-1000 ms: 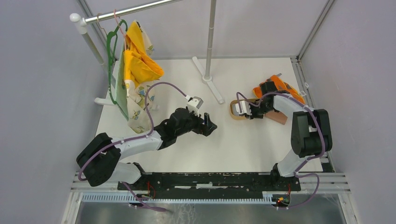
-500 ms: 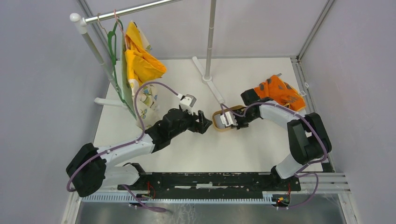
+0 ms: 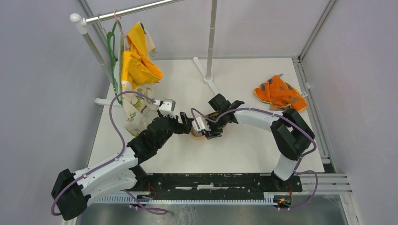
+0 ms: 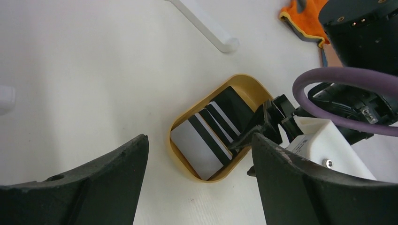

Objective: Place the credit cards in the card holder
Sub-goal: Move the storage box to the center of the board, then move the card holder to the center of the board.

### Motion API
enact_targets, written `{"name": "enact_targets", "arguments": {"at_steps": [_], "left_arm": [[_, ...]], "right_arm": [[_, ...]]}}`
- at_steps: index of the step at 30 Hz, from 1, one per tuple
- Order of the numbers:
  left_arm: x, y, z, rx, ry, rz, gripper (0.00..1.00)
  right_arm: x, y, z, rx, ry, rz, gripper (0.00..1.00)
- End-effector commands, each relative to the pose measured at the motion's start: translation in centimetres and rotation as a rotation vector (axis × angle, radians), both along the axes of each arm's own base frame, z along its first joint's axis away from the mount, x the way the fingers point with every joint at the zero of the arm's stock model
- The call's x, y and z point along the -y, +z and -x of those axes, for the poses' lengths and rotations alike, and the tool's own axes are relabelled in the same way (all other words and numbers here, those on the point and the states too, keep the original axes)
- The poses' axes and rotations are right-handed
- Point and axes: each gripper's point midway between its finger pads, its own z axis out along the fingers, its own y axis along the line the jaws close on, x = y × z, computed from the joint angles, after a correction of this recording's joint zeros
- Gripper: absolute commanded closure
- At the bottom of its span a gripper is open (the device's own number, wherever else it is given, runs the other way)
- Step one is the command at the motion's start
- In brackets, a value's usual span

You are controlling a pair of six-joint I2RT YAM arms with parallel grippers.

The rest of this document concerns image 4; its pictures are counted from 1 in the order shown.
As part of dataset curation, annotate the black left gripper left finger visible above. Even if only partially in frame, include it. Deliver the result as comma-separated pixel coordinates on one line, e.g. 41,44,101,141
0,134,149,225

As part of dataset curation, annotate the tan oval card tray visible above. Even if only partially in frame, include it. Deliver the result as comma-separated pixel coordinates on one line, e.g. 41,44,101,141
166,74,273,183

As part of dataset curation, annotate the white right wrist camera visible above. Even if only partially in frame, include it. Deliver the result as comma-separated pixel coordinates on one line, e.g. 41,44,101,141
287,116,376,180

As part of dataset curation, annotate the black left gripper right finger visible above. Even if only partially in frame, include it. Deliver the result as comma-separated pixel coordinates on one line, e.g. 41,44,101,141
252,133,398,225

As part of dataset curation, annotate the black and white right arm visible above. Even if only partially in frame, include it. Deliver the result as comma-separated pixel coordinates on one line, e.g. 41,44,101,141
228,0,398,150

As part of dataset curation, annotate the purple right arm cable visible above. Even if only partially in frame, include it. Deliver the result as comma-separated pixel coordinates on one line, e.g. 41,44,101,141
292,67,398,137

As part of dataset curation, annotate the orange cloth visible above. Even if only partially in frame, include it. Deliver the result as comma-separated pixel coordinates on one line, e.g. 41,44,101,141
279,0,330,48

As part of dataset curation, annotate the white rack base foot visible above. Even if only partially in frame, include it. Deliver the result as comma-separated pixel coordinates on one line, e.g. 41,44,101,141
170,0,240,53

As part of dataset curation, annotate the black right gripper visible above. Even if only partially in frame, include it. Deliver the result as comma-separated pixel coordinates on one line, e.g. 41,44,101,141
228,95,303,151

